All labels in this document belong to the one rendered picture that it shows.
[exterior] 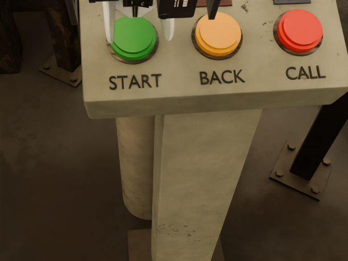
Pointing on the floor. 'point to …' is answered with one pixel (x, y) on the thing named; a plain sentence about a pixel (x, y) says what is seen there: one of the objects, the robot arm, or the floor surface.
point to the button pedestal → (205, 110)
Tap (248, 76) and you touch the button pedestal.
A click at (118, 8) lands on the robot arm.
